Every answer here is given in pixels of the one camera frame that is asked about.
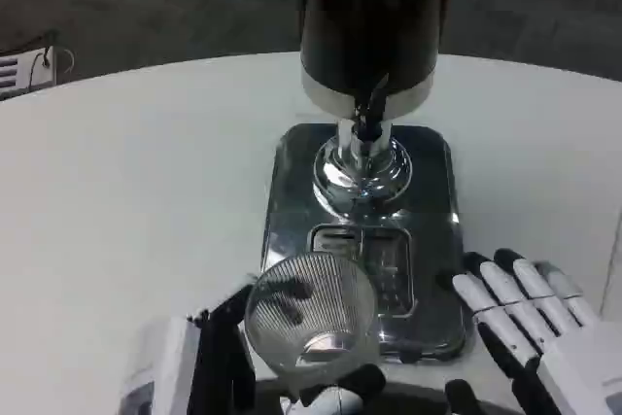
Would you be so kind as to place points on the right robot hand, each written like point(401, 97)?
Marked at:
point(534, 332)

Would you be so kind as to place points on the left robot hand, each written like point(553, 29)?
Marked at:
point(218, 361)

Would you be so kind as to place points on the clear ribbed glass cup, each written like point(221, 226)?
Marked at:
point(311, 318)

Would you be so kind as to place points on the steel drip tray with grid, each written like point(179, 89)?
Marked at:
point(439, 191)

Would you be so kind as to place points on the dark drink dispenser with tap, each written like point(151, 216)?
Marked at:
point(369, 36)

